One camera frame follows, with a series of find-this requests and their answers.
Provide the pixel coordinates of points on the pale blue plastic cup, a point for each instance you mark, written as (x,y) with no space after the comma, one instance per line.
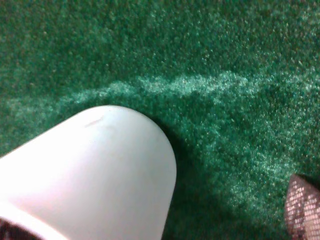
(106,173)

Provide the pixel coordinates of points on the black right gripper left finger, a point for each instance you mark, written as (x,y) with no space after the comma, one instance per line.
(10,231)

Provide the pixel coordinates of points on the green velvet table cloth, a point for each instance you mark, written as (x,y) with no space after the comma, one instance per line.
(234,84)

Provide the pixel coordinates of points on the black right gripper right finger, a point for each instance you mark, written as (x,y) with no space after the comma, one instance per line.
(302,208)

